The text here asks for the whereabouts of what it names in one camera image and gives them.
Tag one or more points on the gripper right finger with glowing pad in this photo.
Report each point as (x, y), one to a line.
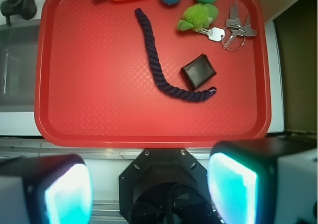
(273, 180)

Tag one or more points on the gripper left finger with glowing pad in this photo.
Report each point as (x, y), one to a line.
(56, 189)

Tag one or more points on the green fuzzy toy animal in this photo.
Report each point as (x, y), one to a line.
(197, 17)

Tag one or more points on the black leather wallet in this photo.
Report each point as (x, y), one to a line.
(198, 71)

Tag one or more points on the red plastic tray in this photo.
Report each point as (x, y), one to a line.
(94, 86)

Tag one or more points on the silver key bunch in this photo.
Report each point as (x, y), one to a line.
(233, 29)

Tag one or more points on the grey toy sink basin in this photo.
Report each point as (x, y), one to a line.
(18, 59)

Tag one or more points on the brown cardboard panel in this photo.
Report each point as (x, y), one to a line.
(297, 37)

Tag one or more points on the grey toy faucet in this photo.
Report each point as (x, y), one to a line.
(26, 9)

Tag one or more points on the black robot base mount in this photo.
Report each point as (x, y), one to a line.
(165, 186)

